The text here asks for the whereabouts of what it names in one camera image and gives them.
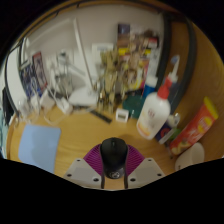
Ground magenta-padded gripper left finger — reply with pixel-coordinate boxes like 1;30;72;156
63;143;106;190

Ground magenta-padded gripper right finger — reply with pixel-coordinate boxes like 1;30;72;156
123;144;166;190

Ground black computer mouse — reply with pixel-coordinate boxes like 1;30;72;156
99;136;130;180

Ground light blue mouse pad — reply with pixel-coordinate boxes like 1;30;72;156
17;123;62;175

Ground small blue labelled bottle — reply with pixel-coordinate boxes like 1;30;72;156
154;113;182;145

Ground white printed mug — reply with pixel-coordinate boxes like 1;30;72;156
174;142;206;172

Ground black flat strip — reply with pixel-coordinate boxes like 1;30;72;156
89;109;113;125

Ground white lotion bottle red cap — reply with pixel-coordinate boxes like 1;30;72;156
136;77;175;141

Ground small white cube clock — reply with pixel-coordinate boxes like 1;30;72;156
115;107;130;123

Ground dark green round tin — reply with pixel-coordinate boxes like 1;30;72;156
122;94;146;119

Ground red snack can yellow lid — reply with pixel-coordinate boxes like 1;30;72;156
168;96;220;156

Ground white power strip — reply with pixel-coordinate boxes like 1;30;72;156
56;98;74;115

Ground white charger block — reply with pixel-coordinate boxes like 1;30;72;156
39;94;56;111

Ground blue bottle white cap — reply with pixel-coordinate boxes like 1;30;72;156
143;75;159;100

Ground black bag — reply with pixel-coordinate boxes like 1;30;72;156
1;87;15;126

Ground steel tumbler cup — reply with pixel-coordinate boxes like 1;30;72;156
54;49;74;96

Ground dark bottle white nozzle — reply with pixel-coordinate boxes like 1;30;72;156
166;54;184;101

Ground blue robot model kit box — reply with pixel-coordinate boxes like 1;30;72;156
19;50;49;99

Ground colourful printed box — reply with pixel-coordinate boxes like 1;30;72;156
116;23;161;91

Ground dark grey metal frame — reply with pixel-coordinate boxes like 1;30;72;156
3;9;198;116

